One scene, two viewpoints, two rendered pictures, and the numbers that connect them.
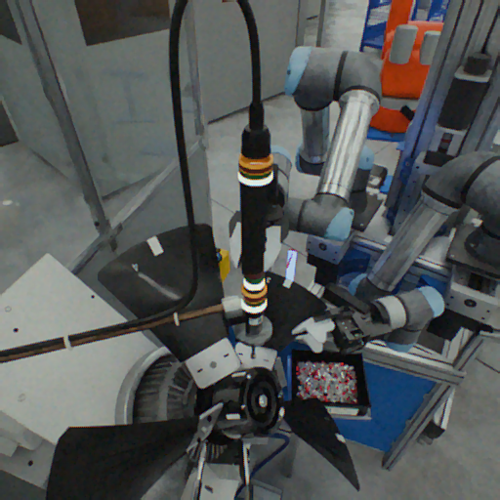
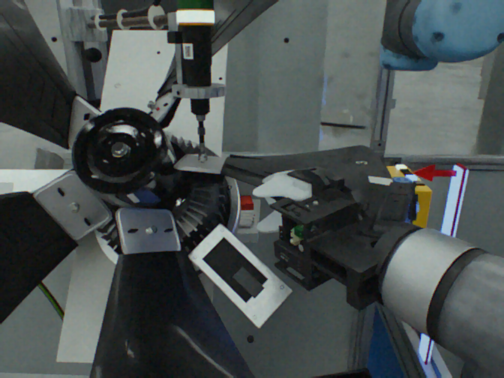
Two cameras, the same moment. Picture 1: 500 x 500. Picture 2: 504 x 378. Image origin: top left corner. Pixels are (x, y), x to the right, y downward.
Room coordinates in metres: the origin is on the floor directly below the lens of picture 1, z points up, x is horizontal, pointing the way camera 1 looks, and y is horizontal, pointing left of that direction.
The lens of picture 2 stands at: (0.33, -0.53, 1.35)
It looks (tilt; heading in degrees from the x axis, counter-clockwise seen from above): 21 degrees down; 74
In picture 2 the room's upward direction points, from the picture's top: straight up
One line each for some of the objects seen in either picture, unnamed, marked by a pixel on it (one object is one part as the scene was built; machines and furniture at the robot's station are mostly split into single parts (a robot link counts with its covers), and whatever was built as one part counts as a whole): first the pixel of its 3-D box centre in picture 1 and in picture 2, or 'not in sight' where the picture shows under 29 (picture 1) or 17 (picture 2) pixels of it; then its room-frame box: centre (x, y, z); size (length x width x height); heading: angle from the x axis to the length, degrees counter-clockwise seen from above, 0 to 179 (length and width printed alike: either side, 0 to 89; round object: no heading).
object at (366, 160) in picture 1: (353, 164); not in sight; (1.17, -0.37, 1.20); 0.13 x 0.12 x 0.14; 69
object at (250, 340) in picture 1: (248, 316); (194, 54); (0.41, 0.00, 1.33); 0.09 x 0.07 x 0.10; 106
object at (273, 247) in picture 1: (270, 257); not in sight; (0.43, -0.03, 1.47); 0.09 x 0.03 x 0.06; 0
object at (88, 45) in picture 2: not in sight; (92, 52); (0.24, 0.56, 1.31); 0.05 x 0.04 x 0.05; 106
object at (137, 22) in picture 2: (65, 344); (123, 22); (0.32, 0.29, 1.37); 0.54 x 0.01 x 0.01; 106
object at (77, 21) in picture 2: not in sight; (85, 25); (0.23, 0.59, 1.37); 0.10 x 0.07 x 0.09; 106
